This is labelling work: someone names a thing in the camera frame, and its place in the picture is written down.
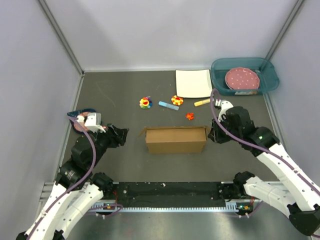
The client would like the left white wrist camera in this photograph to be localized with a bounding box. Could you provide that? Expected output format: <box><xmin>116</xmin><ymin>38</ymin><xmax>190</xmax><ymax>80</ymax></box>
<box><xmin>76</xmin><ymin>111</ymin><xmax>106</xmax><ymax>133</ymax></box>

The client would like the pink dotted plate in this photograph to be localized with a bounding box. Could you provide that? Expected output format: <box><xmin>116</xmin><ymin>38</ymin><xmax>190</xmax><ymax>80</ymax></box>
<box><xmin>224</xmin><ymin>67</ymin><xmax>260</xmax><ymax>90</ymax></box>

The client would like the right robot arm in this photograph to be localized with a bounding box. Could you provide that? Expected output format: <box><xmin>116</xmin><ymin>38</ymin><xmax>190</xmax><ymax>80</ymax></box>
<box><xmin>208</xmin><ymin>101</ymin><xmax>320</xmax><ymax>236</ymax></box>

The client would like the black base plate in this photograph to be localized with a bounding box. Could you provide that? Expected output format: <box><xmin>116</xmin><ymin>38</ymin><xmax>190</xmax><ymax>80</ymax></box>
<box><xmin>102</xmin><ymin>181</ymin><xmax>252</xmax><ymax>208</ymax></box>

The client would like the aluminium frame rail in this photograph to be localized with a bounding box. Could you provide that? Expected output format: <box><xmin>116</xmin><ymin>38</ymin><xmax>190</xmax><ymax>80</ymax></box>
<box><xmin>39</xmin><ymin>181</ymin><xmax>313</xmax><ymax>203</ymax></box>

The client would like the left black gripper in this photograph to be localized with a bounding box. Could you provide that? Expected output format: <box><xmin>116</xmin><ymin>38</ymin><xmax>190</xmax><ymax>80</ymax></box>
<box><xmin>88</xmin><ymin>122</ymin><xmax>130</xmax><ymax>168</ymax></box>

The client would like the white square plate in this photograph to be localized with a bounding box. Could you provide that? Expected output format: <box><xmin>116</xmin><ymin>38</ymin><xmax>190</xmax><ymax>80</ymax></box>
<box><xmin>175</xmin><ymin>69</ymin><xmax>213</xmax><ymax>99</ymax></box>

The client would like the blue bowl red inside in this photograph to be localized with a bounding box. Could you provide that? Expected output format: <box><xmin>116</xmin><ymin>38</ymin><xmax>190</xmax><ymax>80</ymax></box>
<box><xmin>66</xmin><ymin>108</ymin><xmax>96</xmax><ymax>134</ymax></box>

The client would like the teal plastic bin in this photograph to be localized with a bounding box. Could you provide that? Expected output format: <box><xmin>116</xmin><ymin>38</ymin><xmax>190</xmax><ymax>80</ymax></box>
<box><xmin>210</xmin><ymin>57</ymin><xmax>280</xmax><ymax>96</ymax></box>

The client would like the rainbow flower plush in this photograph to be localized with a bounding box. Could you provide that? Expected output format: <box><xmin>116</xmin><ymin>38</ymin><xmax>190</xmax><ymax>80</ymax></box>
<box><xmin>139</xmin><ymin>96</ymin><xmax>153</xmax><ymax>109</ymax></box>

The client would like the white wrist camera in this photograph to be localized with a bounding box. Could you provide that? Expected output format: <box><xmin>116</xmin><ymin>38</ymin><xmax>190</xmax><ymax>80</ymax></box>
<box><xmin>214</xmin><ymin>99</ymin><xmax>234</xmax><ymax>122</ymax></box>
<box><xmin>76</xmin><ymin>111</ymin><xmax>106</xmax><ymax>133</ymax></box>

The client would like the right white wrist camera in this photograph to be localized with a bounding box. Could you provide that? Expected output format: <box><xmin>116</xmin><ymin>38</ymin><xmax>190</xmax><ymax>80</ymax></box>
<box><xmin>214</xmin><ymin>99</ymin><xmax>234</xmax><ymax>122</ymax></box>

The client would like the brown cardboard box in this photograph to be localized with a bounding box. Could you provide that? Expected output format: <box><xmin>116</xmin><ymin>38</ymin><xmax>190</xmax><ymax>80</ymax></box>
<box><xmin>138</xmin><ymin>125</ymin><xmax>209</xmax><ymax>154</ymax></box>

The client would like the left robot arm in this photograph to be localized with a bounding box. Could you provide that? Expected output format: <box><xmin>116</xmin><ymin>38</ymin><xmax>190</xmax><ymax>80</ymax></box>
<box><xmin>16</xmin><ymin>124</ymin><xmax>129</xmax><ymax>240</ymax></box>

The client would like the orange sun flower plush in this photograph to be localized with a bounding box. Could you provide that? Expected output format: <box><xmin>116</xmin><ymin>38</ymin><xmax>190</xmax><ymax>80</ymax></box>
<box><xmin>171</xmin><ymin>95</ymin><xmax>184</xmax><ymax>106</ymax></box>

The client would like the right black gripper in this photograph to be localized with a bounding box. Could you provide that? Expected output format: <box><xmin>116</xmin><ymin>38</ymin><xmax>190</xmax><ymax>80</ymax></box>
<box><xmin>207</xmin><ymin>114</ymin><xmax>242</xmax><ymax>144</ymax></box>

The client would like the grey slotted cable duct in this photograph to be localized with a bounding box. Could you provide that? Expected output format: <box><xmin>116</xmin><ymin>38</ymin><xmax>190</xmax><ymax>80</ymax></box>
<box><xmin>88</xmin><ymin>202</ymin><xmax>239</xmax><ymax>213</ymax></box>

